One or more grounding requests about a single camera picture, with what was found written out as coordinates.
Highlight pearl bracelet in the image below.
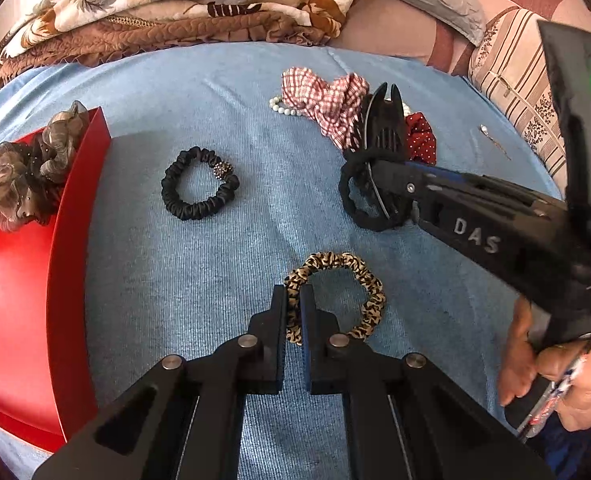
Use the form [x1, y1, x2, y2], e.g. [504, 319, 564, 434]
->
[270, 96, 309, 117]

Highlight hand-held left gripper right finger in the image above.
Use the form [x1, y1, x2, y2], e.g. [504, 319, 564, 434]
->
[300, 284, 557, 480]

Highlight grey organza scrunchie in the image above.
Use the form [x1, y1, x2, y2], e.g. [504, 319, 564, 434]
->
[0, 101, 91, 233]

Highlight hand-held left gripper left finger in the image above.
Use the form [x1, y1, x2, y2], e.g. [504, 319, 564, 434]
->
[33, 285, 289, 480]

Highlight red box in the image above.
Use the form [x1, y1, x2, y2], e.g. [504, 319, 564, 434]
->
[0, 106, 112, 453]

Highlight thick black hair tie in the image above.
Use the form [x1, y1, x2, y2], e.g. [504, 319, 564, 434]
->
[339, 149, 417, 232]

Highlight blue blanket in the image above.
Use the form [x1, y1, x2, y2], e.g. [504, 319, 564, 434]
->
[0, 42, 565, 480]

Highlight red dotted scrunchie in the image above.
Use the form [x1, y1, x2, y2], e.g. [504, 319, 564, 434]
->
[404, 112, 437, 166]

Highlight dark blue clothing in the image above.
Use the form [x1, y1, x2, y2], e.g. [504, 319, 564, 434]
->
[523, 410, 591, 480]

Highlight striped floral pillow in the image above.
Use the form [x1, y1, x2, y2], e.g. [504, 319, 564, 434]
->
[468, 7, 576, 192]

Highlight black claw clip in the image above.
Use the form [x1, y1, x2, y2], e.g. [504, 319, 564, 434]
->
[351, 82, 409, 221]

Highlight leopard print scrunchie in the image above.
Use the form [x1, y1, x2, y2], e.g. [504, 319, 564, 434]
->
[284, 251, 387, 346]

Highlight red checked scrunchie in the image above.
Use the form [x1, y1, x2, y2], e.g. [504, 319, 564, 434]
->
[282, 67, 371, 150]

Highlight pink bed sheet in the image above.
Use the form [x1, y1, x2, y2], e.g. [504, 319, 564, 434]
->
[334, 0, 573, 77]

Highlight metal hairpin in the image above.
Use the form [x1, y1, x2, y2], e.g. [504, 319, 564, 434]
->
[479, 125, 512, 161]

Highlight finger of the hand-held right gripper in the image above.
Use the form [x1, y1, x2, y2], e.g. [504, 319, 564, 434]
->
[404, 161, 549, 207]
[372, 159, 429, 213]

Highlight black beaded scrunchie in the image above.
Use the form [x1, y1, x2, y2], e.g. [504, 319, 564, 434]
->
[161, 146, 240, 222]

